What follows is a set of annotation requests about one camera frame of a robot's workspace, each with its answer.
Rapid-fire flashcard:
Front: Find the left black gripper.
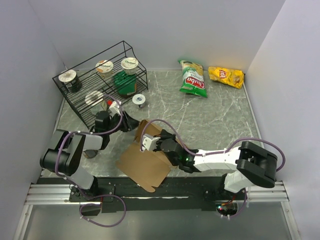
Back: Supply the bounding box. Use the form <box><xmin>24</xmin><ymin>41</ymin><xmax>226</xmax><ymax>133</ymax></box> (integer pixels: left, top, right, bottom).
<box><xmin>106</xmin><ymin>110</ymin><xmax>143</xmax><ymax>135</ymax></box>

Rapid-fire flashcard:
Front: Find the brown cardboard box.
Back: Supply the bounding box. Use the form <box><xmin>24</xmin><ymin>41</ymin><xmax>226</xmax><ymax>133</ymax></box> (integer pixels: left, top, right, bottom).
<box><xmin>115</xmin><ymin>119</ymin><xmax>173</xmax><ymax>193</ymax></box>

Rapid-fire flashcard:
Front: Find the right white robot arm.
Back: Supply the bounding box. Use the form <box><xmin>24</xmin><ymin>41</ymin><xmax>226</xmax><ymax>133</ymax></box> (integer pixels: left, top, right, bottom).
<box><xmin>142</xmin><ymin>130</ymin><xmax>278</xmax><ymax>200</ymax></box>

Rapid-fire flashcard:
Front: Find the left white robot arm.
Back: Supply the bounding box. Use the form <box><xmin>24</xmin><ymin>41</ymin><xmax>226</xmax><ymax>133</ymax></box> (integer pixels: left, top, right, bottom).
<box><xmin>39</xmin><ymin>110</ymin><xmax>140</xmax><ymax>201</ymax></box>

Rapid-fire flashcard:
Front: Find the small white yogurt cup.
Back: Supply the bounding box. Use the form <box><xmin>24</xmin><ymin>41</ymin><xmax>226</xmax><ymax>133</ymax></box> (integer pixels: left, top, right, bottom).
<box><xmin>132</xmin><ymin>93</ymin><xmax>146</xmax><ymax>109</ymax></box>

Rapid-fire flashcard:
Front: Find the green snack bag in rack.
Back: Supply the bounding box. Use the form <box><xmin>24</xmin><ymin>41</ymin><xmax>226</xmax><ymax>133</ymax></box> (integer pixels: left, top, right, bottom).
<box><xmin>113</xmin><ymin>70</ymin><xmax>137</xmax><ymax>98</ymax></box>

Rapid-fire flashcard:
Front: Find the white cup lower rack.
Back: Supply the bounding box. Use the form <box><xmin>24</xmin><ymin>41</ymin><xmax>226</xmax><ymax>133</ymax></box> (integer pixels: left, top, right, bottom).
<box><xmin>84</xmin><ymin>90</ymin><xmax>108</xmax><ymax>115</ymax></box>

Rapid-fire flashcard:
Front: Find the dark tin can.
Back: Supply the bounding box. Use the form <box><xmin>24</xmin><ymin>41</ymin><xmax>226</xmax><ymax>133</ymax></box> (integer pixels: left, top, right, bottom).
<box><xmin>82</xmin><ymin>149</ymin><xmax>98</xmax><ymax>159</ymax></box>

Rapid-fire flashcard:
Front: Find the Chobani yogurt cup on rack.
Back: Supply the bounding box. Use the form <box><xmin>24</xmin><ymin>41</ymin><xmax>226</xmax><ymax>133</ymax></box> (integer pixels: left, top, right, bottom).
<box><xmin>121</xmin><ymin>57</ymin><xmax>139</xmax><ymax>75</ymax></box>

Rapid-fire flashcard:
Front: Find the orange yogurt cup on rack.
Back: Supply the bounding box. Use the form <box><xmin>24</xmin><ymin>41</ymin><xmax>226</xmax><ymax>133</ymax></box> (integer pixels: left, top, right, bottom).
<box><xmin>95</xmin><ymin>60</ymin><xmax>114</xmax><ymax>78</ymax></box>

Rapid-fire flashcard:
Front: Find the green Chuba chips bag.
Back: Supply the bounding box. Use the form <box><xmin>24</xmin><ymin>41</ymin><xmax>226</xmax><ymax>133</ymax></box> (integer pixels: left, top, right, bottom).
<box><xmin>178</xmin><ymin>60</ymin><xmax>208</xmax><ymax>98</ymax></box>

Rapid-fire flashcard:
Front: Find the dark yogurt cup on rack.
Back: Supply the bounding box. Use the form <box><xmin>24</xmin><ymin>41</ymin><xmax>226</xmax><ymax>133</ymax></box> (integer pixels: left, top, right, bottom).
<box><xmin>58</xmin><ymin>69</ymin><xmax>82</xmax><ymax>93</ymax></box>

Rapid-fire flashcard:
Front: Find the yellow Lays chips bag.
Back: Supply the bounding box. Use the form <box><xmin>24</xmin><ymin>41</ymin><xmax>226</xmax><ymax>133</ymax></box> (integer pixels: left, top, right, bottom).
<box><xmin>208</xmin><ymin>66</ymin><xmax>245</xmax><ymax>89</ymax></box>

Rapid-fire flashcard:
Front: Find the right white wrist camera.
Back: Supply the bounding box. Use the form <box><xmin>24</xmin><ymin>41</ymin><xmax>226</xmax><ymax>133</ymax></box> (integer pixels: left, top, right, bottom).
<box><xmin>140</xmin><ymin>134</ymin><xmax>160</xmax><ymax>152</ymax></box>

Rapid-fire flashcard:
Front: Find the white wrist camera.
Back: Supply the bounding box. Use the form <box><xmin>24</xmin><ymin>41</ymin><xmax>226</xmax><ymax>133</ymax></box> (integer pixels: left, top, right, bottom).
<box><xmin>140</xmin><ymin>134</ymin><xmax>160</xmax><ymax>152</ymax></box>
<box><xmin>107</xmin><ymin>100</ymin><xmax>121</xmax><ymax>116</ymax></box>

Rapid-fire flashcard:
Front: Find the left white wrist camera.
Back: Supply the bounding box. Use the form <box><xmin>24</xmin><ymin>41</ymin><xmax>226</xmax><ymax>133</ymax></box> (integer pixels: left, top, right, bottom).
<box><xmin>107</xmin><ymin>100</ymin><xmax>121</xmax><ymax>116</ymax></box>

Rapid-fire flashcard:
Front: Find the black wire rack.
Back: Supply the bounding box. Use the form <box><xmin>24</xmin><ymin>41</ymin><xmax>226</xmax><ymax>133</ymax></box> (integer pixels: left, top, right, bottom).
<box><xmin>52</xmin><ymin>40</ymin><xmax>148</xmax><ymax>128</ymax></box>

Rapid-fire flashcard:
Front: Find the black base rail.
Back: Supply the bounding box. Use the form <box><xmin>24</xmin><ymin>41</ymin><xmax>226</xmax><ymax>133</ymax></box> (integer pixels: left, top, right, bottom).
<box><xmin>68</xmin><ymin>176</ymin><xmax>248</xmax><ymax>213</ymax></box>

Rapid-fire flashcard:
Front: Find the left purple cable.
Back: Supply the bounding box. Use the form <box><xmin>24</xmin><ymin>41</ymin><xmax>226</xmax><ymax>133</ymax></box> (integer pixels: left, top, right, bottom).
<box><xmin>54</xmin><ymin>93</ymin><xmax>127</xmax><ymax>228</ymax></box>

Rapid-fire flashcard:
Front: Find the aluminium extrusion rail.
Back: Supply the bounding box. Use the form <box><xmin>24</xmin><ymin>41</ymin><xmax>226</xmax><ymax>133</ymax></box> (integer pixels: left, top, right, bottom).
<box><xmin>24</xmin><ymin>184</ymin><xmax>71</xmax><ymax>205</ymax></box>

